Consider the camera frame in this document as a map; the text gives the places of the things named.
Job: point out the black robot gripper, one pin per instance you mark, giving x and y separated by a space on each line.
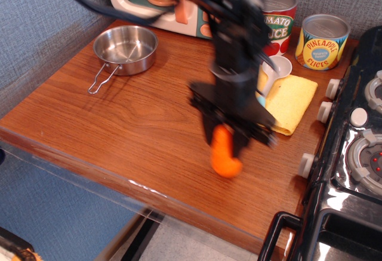
231 100

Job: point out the orange toy carrot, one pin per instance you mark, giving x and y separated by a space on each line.
222 160

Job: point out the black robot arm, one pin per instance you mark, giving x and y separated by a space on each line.
239 36

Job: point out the yellow folded cloth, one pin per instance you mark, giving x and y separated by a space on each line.
287 101

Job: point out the small steel pan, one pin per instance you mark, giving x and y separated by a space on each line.
123 51

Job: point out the pineapple slices can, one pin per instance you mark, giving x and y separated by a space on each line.
322 41

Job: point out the tomato sauce can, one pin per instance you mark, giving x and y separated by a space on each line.
279 15

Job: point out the black toy stove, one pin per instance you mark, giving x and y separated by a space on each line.
341 217

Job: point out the toy microwave oven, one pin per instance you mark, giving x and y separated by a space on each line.
184 18

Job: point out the grey spoon blue handle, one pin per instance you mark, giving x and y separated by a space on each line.
280 68

